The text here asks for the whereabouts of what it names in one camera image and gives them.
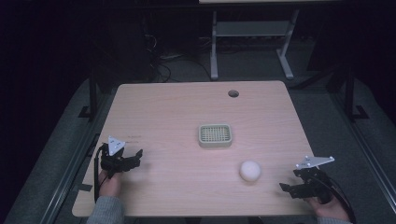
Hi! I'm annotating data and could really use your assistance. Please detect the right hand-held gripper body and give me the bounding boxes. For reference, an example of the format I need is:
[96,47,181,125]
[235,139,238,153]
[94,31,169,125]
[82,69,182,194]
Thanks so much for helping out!
[292,155,336,205]

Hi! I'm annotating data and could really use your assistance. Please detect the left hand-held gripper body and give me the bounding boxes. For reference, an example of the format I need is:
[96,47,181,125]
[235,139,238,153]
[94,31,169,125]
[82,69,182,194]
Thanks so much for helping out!
[99,135,133,180]

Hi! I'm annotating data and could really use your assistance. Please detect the person's left hand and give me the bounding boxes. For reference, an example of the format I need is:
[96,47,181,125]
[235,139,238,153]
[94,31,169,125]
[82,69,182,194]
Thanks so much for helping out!
[98,169,122,199]

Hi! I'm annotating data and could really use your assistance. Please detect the person's right hand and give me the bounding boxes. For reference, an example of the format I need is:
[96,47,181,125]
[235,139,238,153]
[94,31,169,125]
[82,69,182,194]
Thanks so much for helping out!
[305,195,351,222]

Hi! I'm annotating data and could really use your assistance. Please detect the white round soap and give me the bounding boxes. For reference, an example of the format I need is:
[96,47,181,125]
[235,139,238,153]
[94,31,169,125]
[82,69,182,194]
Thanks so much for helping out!
[239,160,262,183]

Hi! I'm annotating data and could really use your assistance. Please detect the black metal stand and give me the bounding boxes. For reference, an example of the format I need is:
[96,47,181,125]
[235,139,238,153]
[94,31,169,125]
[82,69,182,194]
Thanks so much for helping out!
[341,60,371,121]
[78,69,101,121]

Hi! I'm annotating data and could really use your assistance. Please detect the pale green soap dish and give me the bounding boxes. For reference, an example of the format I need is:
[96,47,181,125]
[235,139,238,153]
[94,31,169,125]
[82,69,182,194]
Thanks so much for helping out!
[197,122,233,149]

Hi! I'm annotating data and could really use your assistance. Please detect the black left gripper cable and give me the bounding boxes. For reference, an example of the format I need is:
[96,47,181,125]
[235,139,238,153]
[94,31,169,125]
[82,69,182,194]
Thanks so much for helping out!
[93,145,109,203]

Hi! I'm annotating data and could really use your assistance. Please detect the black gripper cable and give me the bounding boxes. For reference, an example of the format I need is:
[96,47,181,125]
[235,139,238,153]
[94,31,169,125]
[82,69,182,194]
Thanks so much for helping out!
[311,169,358,224]
[93,145,109,203]

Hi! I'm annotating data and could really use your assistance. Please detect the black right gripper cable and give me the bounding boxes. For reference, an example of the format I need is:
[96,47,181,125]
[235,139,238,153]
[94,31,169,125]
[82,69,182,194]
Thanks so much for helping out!
[311,169,358,224]

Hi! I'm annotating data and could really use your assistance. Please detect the black floor cables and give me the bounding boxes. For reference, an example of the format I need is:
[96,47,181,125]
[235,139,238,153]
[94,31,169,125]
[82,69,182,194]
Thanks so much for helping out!
[143,31,213,84]

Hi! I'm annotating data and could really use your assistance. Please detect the white metal desk frame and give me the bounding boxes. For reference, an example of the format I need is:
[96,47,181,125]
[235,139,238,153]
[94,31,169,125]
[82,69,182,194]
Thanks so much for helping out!
[209,8,301,81]

